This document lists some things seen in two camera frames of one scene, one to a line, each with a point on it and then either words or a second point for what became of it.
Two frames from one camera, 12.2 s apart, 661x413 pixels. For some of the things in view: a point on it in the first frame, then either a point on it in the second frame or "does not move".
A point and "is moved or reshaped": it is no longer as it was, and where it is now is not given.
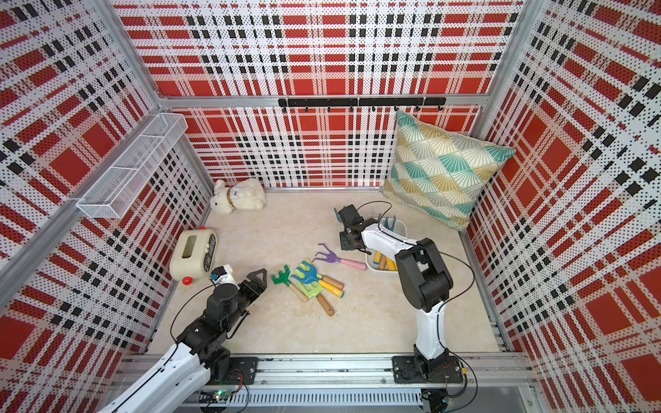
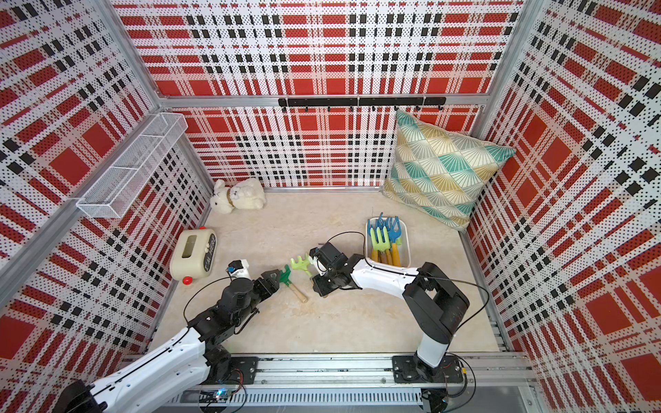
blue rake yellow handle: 391,265 -> 382,223
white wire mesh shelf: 117,188 does not move
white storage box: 378,262 does not move
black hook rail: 368,101 does not move
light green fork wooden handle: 312,290 -> 302,264
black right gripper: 344,244 -> 321,288
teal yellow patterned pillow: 439,175 does not move
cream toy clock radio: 194,254 does not move
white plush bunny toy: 241,194 does not move
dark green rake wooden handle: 283,278 does not move
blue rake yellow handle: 387,224 is moved or reshaped
